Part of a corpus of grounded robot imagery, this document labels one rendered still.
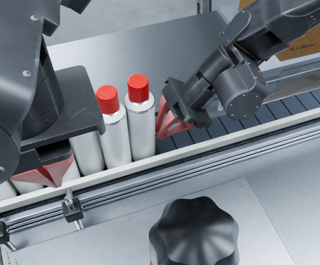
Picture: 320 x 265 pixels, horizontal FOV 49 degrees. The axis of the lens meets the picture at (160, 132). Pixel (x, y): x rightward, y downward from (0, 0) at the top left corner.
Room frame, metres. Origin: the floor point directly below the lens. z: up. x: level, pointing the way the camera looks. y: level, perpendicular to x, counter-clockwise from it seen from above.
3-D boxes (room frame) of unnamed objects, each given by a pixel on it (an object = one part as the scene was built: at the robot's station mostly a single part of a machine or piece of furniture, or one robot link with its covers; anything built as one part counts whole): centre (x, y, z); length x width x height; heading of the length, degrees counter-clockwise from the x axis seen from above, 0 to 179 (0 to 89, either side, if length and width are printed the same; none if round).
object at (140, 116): (0.39, 0.03, 0.98); 0.05 x 0.05 x 0.20
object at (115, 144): (0.37, 0.08, 0.98); 0.05 x 0.05 x 0.20
